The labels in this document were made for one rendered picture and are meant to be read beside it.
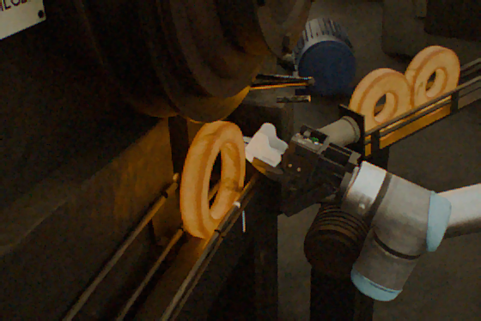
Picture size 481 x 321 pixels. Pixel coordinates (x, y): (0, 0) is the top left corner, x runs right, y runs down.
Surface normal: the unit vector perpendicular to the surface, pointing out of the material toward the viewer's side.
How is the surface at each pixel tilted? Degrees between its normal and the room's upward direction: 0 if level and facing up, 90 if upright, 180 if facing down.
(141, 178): 90
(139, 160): 90
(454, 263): 0
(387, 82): 90
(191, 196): 75
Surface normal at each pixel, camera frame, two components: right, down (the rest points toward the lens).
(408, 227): -0.37, 0.45
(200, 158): -0.26, -0.36
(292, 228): -0.04, -0.88
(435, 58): 0.55, 0.39
